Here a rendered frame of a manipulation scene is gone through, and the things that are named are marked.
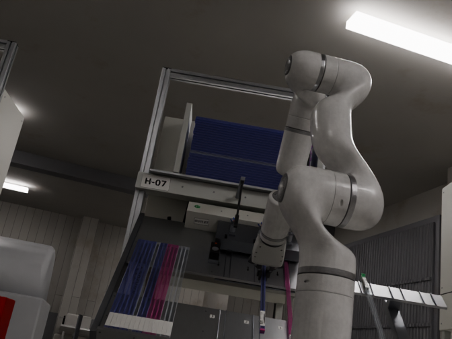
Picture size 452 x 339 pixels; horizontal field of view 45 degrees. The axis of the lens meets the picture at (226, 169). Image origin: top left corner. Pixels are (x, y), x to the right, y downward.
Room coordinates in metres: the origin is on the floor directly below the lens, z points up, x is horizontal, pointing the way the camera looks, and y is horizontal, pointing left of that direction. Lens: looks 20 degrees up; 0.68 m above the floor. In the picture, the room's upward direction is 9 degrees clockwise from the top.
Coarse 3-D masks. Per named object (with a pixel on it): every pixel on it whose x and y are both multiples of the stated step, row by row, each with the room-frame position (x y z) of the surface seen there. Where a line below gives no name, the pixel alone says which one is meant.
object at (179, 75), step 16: (176, 80) 2.20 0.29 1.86; (192, 80) 2.18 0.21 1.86; (208, 80) 2.17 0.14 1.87; (224, 80) 2.17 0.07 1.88; (240, 80) 2.17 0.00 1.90; (272, 96) 2.20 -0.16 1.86; (288, 96) 2.18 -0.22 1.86; (176, 160) 2.10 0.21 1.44; (144, 176) 2.14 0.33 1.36; (160, 176) 2.14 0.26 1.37; (176, 176) 2.13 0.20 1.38; (192, 176) 2.11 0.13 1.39; (80, 320) 1.69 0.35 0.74
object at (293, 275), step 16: (144, 224) 2.12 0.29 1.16; (160, 224) 2.14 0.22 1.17; (176, 224) 2.16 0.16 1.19; (160, 240) 2.06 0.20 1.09; (176, 240) 2.07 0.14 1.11; (192, 240) 2.08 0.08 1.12; (208, 240) 2.10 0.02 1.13; (128, 256) 1.96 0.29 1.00; (192, 256) 2.01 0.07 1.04; (208, 256) 2.02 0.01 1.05; (224, 256) 2.03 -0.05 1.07; (240, 256) 2.05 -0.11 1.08; (192, 272) 1.94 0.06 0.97; (208, 272) 1.95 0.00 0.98; (224, 272) 1.96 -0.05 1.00; (240, 272) 1.97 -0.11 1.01; (256, 272) 1.98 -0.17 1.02; (272, 272) 2.00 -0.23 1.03; (272, 288) 2.00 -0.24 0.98
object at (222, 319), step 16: (112, 304) 1.76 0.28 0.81; (176, 320) 1.75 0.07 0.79; (192, 320) 1.76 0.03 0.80; (208, 320) 1.76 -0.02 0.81; (224, 320) 1.77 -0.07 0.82; (240, 320) 1.78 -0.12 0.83; (256, 320) 1.79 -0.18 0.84; (272, 320) 1.80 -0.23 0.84; (176, 336) 1.70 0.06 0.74; (192, 336) 1.70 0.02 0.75; (208, 336) 1.71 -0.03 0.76; (224, 336) 1.71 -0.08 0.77; (240, 336) 1.73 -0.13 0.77; (256, 336) 1.74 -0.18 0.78; (272, 336) 1.75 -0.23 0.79; (288, 336) 1.75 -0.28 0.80
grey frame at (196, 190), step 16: (160, 80) 2.17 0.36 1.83; (160, 96) 2.18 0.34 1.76; (160, 112) 2.17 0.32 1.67; (144, 160) 2.17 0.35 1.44; (144, 192) 2.17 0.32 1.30; (160, 192) 2.16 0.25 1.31; (176, 192) 2.14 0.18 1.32; (192, 192) 2.14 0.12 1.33; (208, 192) 2.14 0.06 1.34; (224, 192) 2.14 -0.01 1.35; (256, 192) 2.14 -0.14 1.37; (240, 208) 2.19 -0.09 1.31; (256, 208) 2.15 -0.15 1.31; (128, 224) 2.17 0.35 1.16
